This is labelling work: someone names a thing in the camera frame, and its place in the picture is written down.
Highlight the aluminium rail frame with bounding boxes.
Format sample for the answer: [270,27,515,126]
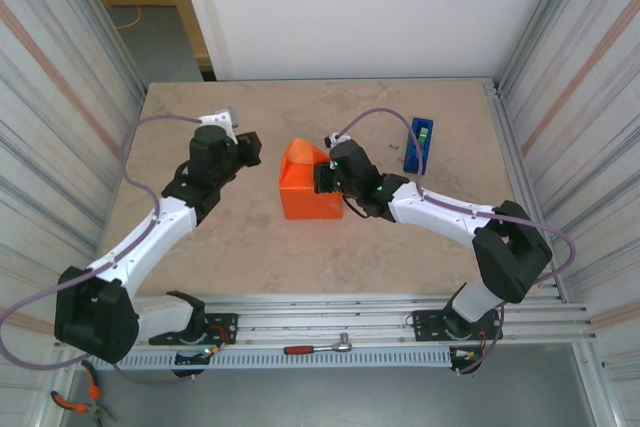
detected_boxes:
[54,291,599,351]

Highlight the white slotted cable duct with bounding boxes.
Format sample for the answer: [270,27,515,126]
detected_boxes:
[94,346,454,371]

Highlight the blue tape dispenser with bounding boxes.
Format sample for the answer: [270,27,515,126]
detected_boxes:
[402,117,435,176]

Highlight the orange floor cable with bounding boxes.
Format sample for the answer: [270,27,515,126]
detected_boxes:
[115,5,142,31]

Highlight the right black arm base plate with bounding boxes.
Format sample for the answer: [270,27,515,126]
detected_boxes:
[412,307,504,343]

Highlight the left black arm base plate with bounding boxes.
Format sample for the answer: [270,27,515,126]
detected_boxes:
[148,313,239,347]

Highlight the thin black cable loop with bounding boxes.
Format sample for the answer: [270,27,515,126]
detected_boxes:
[343,195,375,221]

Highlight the orange-handled pliers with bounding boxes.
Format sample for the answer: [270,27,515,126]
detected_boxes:
[51,360,119,424]

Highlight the orange cloth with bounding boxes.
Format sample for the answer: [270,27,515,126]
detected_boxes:
[278,137,346,222]

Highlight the red-handled ratchet wrench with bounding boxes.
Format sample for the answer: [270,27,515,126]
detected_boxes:
[283,332,355,356]

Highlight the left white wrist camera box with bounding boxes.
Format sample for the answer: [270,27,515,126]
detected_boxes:
[199,107,240,143]

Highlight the black under-rail bracket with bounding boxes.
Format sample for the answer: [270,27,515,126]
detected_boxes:
[448,345,485,377]
[172,345,221,379]

